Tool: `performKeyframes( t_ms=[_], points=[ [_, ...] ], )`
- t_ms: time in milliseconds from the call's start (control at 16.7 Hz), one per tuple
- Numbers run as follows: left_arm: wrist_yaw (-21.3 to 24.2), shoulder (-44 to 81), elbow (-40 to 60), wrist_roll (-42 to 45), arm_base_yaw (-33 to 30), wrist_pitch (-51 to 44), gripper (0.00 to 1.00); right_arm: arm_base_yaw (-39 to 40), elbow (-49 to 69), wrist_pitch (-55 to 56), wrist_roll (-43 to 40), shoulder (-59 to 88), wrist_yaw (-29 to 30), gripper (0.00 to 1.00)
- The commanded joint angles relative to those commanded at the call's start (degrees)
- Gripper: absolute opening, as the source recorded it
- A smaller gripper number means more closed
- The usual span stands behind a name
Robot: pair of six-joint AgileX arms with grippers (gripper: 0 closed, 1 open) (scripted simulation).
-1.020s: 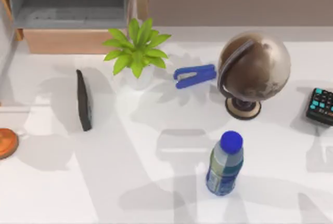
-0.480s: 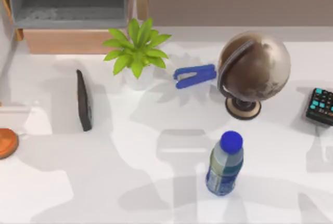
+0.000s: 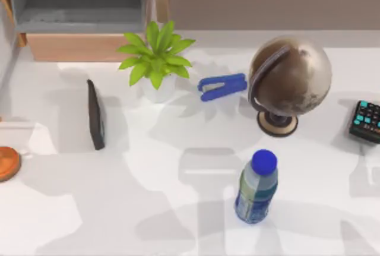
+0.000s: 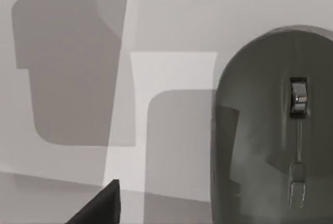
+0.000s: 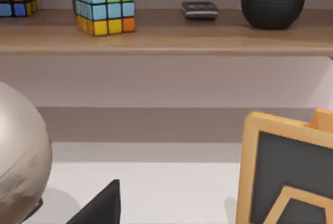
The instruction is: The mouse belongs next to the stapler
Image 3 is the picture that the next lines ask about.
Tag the black upright phone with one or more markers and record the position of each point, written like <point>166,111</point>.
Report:
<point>96,116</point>

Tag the pulled-out drawer grey inside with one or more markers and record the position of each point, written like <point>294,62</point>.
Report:
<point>80,3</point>

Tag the white box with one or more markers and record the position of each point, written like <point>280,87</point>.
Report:
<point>13,135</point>

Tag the pale wooden drawer front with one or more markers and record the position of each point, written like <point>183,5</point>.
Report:
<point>77,46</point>

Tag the brown globe on stand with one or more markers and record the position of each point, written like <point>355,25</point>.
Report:
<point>292,77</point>

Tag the green plant in white pot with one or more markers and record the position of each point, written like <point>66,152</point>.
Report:
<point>155,57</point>

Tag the orange round coaster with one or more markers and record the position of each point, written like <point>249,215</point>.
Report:
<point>7,162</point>

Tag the clear bottle with blue cap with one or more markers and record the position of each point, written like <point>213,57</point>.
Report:
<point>257,190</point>

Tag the wooden cupboard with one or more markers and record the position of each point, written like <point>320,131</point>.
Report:
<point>267,3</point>

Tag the blue stapler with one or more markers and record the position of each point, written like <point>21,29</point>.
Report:
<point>222,86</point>

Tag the black calculator with teal keys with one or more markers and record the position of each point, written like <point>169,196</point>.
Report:
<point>366,120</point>

